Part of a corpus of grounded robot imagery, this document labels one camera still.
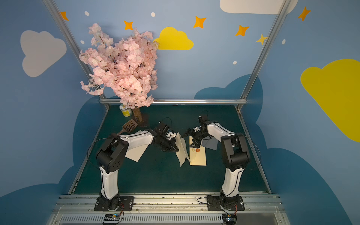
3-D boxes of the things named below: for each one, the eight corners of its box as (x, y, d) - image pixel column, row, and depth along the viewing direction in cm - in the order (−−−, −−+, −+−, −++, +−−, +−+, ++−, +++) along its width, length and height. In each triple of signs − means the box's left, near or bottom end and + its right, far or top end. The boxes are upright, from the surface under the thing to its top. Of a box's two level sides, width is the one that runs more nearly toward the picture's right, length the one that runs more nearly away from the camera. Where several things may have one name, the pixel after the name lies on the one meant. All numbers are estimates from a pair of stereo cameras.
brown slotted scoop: (115, 133, 105) (114, 131, 104) (132, 120, 114) (131, 118, 112) (122, 138, 103) (121, 137, 101) (138, 125, 111) (138, 123, 109)
